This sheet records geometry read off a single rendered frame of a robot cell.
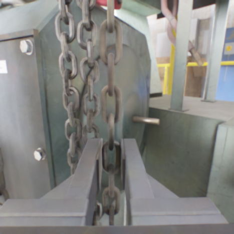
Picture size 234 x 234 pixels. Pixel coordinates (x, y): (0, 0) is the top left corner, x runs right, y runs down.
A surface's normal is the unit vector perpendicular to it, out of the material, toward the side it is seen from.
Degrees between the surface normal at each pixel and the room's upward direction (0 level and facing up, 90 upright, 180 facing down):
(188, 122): 90
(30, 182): 90
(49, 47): 90
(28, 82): 90
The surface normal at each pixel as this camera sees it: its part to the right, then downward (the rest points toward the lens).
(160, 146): -0.74, 0.17
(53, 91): 0.88, 0.12
